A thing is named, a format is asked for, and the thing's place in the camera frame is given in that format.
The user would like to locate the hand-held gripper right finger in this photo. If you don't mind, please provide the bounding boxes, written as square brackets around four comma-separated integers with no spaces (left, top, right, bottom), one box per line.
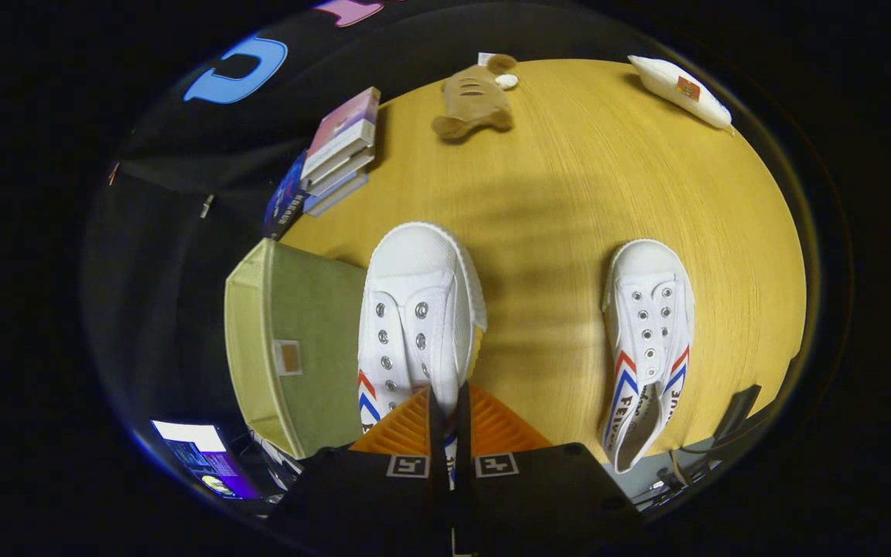
[457,383,644,552]

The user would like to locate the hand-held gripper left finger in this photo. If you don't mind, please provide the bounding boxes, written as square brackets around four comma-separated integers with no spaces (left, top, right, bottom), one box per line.
[268,387,452,546]

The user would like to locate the green fabric storage box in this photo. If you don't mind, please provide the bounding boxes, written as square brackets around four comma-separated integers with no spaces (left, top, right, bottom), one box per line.
[224,237,370,461]

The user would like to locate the white canvas shoe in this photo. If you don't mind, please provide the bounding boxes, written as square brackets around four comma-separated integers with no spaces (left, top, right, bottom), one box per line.
[357,222,489,488]
[600,238,695,474]

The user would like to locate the computer monitor screen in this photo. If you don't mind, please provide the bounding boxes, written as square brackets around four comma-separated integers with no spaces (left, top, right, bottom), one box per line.
[150,419,261,500]

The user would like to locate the black device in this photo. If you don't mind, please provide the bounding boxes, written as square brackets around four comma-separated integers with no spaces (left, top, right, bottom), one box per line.
[712,384,763,443]

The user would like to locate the lavender book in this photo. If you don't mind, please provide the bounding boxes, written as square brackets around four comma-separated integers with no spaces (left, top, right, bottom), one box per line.
[302,172,370,218]

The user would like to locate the white book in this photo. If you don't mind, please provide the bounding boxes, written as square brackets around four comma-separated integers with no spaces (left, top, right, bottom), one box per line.
[300,139,377,194]

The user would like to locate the pink book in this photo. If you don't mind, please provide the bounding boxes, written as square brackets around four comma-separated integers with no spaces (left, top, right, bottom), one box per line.
[305,87,381,159]

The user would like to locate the brown plush toy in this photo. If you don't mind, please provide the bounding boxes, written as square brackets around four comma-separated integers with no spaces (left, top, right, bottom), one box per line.
[432,53,520,142]

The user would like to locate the black backdrop cloth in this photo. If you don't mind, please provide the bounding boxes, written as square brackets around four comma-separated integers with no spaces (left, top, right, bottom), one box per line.
[82,0,446,434]

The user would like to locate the white soft packet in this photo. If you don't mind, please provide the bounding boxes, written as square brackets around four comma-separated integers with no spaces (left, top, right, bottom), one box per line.
[628,54,734,132]

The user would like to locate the black cables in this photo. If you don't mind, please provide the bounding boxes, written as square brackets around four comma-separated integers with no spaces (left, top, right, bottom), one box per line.
[647,445,756,496]

